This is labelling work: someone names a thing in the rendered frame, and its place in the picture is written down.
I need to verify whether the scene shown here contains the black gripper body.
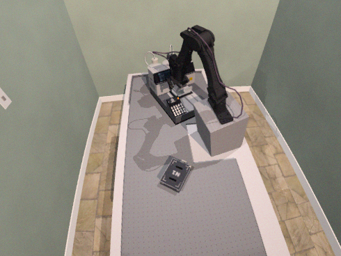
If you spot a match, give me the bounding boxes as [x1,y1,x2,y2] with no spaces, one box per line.
[167,73,189,85]

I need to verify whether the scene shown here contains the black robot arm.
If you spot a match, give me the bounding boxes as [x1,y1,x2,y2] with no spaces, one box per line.
[168,25,233,125]

